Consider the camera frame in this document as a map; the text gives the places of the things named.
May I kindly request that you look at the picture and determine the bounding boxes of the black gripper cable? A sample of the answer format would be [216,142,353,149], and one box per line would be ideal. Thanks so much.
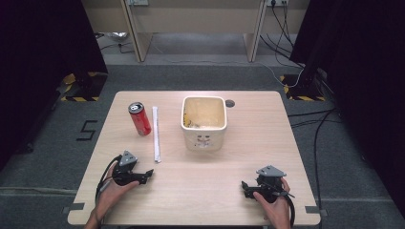
[95,154,124,202]
[270,186,297,228]

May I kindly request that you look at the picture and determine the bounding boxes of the grey tape strip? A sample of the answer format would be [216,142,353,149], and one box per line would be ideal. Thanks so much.
[61,201,86,215]
[304,205,329,219]

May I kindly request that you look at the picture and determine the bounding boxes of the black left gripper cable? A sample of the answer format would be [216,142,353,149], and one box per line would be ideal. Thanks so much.
[95,154,124,202]

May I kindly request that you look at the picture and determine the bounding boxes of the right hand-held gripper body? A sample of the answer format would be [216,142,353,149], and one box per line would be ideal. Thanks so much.
[253,164,289,204]

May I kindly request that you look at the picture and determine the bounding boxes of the person's left hand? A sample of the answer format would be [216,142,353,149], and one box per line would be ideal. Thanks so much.
[94,162,141,220]

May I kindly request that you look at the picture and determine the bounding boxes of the red drink can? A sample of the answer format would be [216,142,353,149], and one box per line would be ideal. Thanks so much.
[127,101,153,137]

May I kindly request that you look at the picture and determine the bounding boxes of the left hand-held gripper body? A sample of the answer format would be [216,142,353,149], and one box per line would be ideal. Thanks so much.
[111,150,149,187]

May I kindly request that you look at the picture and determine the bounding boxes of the black curtain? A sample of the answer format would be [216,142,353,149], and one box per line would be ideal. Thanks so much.
[0,0,109,171]
[288,0,405,221]

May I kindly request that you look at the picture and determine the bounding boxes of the black floor cables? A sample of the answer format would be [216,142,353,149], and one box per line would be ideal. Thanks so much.
[287,107,344,229]

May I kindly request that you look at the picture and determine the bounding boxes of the black cables from socket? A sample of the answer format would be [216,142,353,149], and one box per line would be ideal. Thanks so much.
[258,2,306,70]

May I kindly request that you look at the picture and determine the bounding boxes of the black thin floor cable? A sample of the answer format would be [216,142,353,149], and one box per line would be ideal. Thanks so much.
[94,32,137,54]

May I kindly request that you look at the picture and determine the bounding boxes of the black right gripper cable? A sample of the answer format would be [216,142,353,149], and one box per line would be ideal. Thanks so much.
[270,186,297,228]

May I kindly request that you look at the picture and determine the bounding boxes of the person's right hand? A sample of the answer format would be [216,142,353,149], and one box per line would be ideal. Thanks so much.
[252,177,292,227]

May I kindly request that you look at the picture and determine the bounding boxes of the black stand base striped tape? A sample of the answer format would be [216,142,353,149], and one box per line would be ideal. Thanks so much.
[59,72,109,103]
[279,73,328,102]

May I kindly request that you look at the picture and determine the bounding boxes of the light wooden desk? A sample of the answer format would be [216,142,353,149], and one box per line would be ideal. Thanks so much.
[80,0,311,64]

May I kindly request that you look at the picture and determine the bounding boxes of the cream square plastic bin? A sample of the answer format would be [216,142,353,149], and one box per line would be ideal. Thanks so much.
[180,95,228,153]

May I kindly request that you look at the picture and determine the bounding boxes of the white wrapped straw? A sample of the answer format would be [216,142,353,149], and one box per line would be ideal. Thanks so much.
[151,105,162,164]

